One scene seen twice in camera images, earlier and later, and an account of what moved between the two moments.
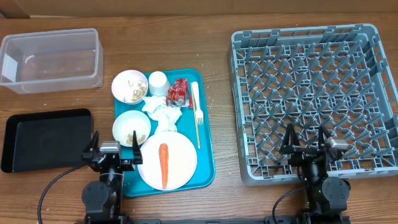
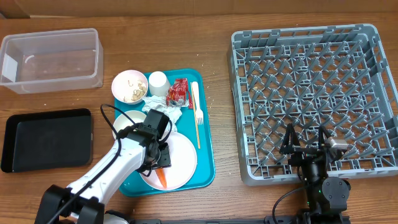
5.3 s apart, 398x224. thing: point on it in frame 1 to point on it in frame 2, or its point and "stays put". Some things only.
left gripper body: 125,165 to 161,157
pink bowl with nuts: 129,86 stays put
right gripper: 290,145 stays put
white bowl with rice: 126,122 stays put
